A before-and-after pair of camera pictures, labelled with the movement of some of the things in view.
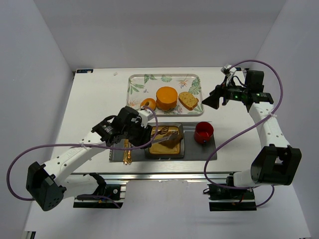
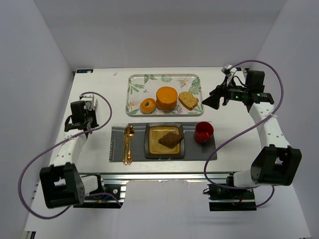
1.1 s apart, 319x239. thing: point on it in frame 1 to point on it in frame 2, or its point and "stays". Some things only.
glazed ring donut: [152, 103] stays
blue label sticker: [84, 71] stays
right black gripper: [223, 95] stays
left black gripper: [143, 136] to [72, 126]
